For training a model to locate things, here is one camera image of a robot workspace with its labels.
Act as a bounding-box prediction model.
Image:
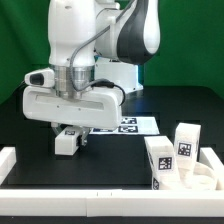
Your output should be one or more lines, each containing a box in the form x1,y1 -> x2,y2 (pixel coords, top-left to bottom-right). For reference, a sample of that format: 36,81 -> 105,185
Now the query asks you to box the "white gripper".
23,86 -> 122,146

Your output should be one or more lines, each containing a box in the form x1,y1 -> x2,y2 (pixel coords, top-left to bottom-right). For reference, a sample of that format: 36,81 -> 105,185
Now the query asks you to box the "white round stool seat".
151,161 -> 218,191

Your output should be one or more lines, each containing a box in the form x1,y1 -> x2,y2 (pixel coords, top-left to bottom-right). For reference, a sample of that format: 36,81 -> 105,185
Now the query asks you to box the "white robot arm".
23,0 -> 160,145

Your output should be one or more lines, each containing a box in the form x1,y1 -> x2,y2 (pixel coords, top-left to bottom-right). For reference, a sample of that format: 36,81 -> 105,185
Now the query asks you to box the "white marker sheet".
91,116 -> 160,135

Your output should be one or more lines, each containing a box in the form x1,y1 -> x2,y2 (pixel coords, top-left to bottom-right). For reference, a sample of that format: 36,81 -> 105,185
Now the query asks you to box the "green backdrop curtain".
0,0 -> 224,103

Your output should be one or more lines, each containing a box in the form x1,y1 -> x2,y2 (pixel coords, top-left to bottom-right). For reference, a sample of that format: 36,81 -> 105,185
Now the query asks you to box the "white left barrier wall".
0,147 -> 16,185

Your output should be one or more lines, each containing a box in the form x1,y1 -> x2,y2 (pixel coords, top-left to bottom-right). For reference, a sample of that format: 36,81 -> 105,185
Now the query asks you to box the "white front barrier wall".
0,189 -> 224,217

